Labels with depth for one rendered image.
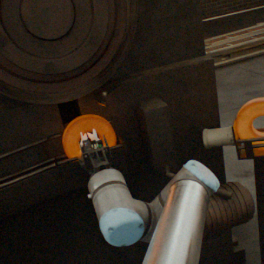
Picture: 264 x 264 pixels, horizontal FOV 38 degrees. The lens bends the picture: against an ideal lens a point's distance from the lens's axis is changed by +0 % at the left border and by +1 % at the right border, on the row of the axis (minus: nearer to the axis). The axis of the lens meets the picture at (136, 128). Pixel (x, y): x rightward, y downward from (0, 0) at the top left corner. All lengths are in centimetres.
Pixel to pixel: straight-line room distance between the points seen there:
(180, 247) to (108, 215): 27
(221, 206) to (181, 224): 48
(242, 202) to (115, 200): 44
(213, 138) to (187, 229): 52
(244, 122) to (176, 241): 58
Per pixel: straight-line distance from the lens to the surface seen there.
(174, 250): 61
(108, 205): 86
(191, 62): 124
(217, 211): 114
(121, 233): 86
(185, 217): 70
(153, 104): 113
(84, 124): 110
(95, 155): 98
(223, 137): 115
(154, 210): 91
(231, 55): 458
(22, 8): 91
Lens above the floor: 117
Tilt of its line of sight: 22 degrees down
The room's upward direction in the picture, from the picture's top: 11 degrees counter-clockwise
